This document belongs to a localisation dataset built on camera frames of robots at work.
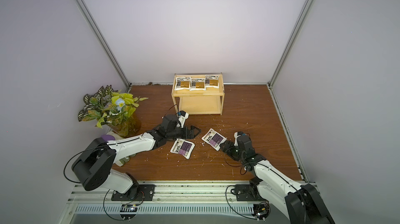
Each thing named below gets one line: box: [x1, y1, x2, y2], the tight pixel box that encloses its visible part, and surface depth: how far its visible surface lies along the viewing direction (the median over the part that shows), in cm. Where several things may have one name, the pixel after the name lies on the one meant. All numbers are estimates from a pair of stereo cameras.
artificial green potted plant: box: [77, 84, 149, 139], surface depth 83 cm
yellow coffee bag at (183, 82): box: [173, 76, 192, 91], surface depth 92 cm
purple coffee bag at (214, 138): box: [201, 128, 228, 152], surface depth 92 cm
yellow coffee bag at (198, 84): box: [189, 78, 207, 91], surface depth 91 cm
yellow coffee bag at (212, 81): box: [204, 74, 220, 89], surface depth 94 cm
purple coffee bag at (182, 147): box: [169, 138, 196, 160], surface depth 89 cm
